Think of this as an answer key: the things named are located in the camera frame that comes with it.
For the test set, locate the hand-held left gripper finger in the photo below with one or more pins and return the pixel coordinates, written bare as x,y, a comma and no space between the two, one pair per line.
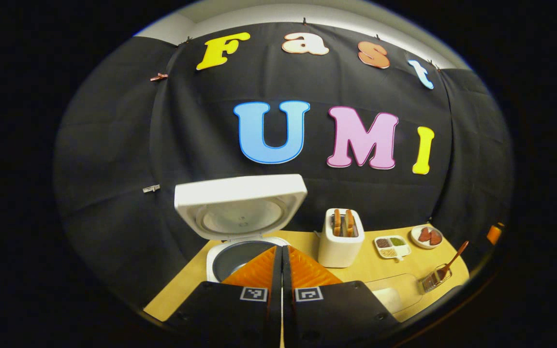
275,290
286,290

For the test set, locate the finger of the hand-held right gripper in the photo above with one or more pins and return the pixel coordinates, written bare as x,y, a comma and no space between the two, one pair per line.
494,234

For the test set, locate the brown wooden spoon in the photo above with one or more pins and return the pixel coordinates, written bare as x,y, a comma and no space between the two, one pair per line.
455,258

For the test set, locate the white rice cooker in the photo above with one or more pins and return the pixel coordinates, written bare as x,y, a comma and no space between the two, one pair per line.
240,193

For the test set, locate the clear box of white rice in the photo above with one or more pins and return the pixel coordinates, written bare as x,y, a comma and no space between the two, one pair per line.
389,297

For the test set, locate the red meat piece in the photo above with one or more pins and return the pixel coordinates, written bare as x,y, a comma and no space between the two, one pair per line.
424,235
435,237

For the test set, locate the white toaster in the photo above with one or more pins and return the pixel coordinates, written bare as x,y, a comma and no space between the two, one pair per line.
339,251

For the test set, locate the white round plate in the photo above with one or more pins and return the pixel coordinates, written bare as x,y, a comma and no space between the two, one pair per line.
416,241

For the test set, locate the bread slice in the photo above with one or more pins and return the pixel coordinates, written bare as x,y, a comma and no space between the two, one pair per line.
350,222
337,222

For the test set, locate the white divided bean dish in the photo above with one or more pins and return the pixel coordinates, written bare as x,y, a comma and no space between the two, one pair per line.
402,251

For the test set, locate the silver clip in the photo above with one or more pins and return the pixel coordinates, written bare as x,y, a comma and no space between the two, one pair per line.
151,188

